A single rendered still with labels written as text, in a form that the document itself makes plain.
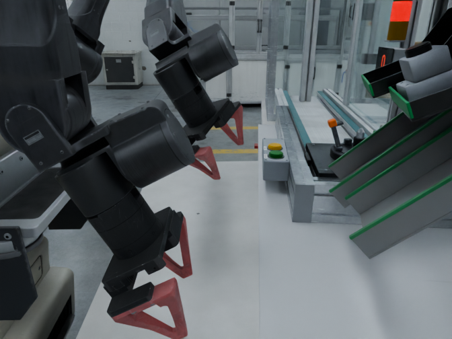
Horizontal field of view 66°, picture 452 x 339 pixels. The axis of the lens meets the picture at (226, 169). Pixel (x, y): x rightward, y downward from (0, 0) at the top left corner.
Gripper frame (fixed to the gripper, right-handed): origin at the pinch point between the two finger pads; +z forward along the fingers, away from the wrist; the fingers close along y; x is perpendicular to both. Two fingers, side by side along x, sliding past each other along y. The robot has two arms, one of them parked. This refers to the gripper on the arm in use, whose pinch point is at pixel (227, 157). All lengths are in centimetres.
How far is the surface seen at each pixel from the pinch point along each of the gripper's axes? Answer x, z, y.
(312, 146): 5.5, 26.6, 36.3
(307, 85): 46, 49, 123
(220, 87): 347, 146, 403
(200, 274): 6.6, 14.7, -15.9
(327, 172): -5.1, 23.0, 20.4
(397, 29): -17, 11, 65
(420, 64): -32.2, -6.7, 5.4
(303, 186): -2.4, 20.3, 12.9
